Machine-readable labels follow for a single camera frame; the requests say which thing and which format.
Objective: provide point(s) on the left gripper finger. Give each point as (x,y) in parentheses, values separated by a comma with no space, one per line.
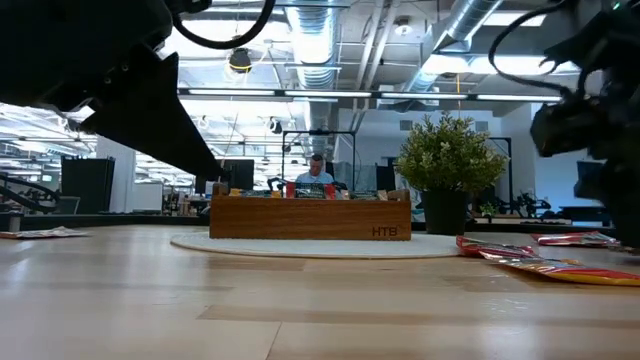
(150,120)

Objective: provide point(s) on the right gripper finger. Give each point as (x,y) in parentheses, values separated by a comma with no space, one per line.
(627,210)

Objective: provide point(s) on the pile of tea packets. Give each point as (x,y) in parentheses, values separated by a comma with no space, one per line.
(575,274)

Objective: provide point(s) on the wooden tea bag box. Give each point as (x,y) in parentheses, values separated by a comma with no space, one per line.
(300,220)

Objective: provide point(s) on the white round woven placemat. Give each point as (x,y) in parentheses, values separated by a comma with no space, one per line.
(320,247)

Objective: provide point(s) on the beige vanilla cinnamon tea bag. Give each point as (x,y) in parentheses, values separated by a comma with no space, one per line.
(365,195)
(45,233)

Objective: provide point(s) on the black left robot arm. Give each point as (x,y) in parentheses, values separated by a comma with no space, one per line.
(35,187)

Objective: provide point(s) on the black monitor on arm mount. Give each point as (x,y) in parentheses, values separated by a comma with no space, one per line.
(590,175)

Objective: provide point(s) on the dark office desk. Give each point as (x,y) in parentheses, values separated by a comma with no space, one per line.
(585,210)

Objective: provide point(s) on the large black monitor back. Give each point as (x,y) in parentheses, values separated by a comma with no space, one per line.
(87,185)

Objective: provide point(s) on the black computer monitor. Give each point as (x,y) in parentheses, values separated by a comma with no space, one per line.
(242,175)

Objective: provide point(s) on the grey office chair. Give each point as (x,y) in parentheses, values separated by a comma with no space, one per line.
(65,206)

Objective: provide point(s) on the person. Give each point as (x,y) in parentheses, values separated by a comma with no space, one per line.
(315,175)

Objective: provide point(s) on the long ceiling light strip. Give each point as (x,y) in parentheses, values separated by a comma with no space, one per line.
(325,94)

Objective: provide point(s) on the potted green artificial plant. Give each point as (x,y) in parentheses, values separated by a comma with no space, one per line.
(450,155)

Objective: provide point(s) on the round white ceiling fixture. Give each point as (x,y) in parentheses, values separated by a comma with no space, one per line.
(403,29)

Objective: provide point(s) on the black aluminium table frame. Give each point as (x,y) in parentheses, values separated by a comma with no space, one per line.
(125,220)

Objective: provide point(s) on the ribbed silver ceiling duct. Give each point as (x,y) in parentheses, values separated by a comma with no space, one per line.
(470,20)
(312,40)

